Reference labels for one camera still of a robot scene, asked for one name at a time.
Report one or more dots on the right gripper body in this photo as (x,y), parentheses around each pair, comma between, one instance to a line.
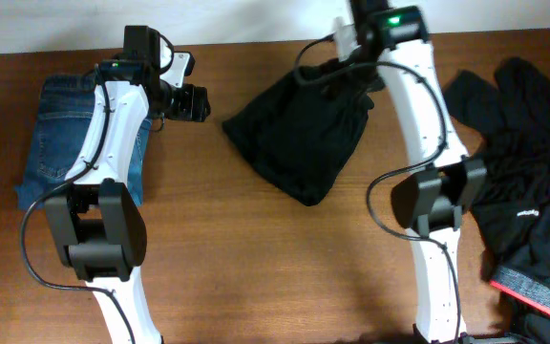
(354,77)

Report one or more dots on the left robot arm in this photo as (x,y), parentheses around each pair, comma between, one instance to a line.
(96,226)

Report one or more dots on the black clothes pile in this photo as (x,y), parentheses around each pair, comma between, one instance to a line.
(512,209)

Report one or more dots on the black trousers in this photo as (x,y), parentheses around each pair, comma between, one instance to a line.
(299,138)

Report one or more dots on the grey red-trimmed garment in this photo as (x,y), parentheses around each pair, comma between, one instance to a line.
(522,288)

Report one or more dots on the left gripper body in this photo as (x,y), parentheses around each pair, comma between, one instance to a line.
(198,102)

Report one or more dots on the folded blue denim jeans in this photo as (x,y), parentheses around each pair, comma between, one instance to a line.
(64,113)

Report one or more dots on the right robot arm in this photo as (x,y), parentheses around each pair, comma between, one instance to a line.
(392,47)

